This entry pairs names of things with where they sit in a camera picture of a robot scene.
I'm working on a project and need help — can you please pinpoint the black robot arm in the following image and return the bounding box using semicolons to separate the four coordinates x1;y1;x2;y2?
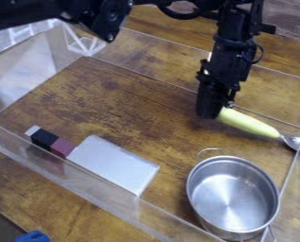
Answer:
0;0;264;119

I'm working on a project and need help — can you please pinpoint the toy cleaver knife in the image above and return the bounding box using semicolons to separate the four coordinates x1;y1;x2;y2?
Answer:
25;126;160;196

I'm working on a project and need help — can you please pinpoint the black cable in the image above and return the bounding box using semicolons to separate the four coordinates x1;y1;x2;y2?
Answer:
156;0;266;65

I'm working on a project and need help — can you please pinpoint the stainless steel pot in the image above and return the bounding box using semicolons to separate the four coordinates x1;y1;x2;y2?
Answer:
187;147;280;242

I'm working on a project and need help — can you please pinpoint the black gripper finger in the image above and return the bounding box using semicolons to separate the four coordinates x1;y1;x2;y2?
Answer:
196;82;228;119

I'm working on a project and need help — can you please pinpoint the yellow handled metal spoon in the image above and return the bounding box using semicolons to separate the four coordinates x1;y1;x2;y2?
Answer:
218;108;300;150

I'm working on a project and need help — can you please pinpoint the blue object at bottom edge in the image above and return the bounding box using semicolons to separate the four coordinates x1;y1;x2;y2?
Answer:
13;231;52;242

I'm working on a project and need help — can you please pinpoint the clear acrylic enclosure wall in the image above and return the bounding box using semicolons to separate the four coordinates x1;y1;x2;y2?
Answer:
0;24;300;242

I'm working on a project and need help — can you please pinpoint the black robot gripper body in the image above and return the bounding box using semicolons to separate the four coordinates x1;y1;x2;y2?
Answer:
196;36;259;102

